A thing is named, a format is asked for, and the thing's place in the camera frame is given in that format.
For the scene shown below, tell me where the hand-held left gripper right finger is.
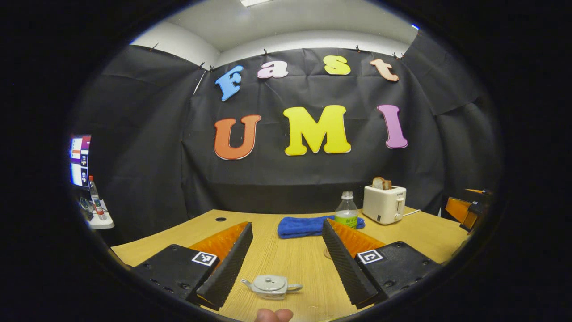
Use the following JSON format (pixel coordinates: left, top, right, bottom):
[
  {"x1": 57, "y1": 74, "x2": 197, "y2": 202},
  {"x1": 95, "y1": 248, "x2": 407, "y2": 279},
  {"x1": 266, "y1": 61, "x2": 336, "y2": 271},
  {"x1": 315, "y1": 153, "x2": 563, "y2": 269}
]
[{"x1": 322, "y1": 219, "x2": 443, "y2": 310}]

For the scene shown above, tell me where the white side table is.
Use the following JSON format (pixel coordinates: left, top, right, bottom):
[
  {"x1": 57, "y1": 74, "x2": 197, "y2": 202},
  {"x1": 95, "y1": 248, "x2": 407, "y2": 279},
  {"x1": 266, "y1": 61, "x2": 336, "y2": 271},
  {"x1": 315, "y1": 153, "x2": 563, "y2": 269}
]
[{"x1": 83, "y1": 199, "x2": 115, "y2": 230}]

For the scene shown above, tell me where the computer monitor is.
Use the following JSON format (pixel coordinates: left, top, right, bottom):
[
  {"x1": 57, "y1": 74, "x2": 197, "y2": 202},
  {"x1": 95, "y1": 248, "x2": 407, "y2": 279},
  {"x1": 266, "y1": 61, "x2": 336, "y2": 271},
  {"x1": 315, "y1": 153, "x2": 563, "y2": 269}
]
[{"x1": 69, "y1": 134, "x2": 92, "y2": 188}]

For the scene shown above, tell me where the blue towel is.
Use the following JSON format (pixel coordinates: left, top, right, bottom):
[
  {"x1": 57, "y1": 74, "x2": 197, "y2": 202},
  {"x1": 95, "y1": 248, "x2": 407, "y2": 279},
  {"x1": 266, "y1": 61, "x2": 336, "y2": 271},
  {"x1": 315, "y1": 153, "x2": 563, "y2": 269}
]
[{"x1": 278, "y1": 216, "x2": 366, "y2": 239}]

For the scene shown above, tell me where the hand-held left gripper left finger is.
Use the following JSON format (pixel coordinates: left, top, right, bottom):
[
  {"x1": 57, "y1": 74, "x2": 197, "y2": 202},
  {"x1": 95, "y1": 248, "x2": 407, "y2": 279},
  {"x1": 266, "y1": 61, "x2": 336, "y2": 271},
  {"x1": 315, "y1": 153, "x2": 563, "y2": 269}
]
[{"x1": 130, "y1": 221, "x2": 253, "y2": 312}]

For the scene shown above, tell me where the white teacup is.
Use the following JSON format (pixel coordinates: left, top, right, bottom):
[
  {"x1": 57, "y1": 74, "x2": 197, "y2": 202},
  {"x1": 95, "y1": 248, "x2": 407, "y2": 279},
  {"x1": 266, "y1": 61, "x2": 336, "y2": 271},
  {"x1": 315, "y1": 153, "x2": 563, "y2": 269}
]
[{"x1": 241, "y1": 274, "x2": 303, "y2": 300}]

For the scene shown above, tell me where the white toaster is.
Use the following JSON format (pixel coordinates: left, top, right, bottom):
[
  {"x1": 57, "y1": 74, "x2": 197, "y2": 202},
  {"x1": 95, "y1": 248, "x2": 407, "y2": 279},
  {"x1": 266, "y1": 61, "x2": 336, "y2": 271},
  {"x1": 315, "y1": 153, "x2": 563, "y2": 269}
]
[{"x1": 362, "y1": 185, "x2": 407, "y2": 225}]

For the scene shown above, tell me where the green label water bottle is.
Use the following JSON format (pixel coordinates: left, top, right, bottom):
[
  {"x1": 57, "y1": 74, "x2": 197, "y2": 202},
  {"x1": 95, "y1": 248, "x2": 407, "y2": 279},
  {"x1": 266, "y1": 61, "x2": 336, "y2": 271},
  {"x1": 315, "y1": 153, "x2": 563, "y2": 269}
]
[{"x1": 334, "y1": 191, "x2": 359, "y2": 229}]

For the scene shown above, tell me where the red cap plastic bottle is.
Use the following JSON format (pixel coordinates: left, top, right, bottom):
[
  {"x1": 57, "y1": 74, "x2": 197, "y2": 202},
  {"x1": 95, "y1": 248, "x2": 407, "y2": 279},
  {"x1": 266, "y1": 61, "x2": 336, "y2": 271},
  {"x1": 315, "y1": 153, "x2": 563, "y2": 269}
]
[{"x1": 88, "y1": 175, "x2": 107, "y2": 220}]

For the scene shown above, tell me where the black backdrop cloth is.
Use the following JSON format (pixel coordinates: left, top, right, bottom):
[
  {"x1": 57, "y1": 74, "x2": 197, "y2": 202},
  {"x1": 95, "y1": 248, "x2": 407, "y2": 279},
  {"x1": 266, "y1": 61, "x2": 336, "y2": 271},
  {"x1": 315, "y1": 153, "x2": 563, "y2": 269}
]
[{"x1": 67, "y1": 31, "x2": 503, "y2": 246}]

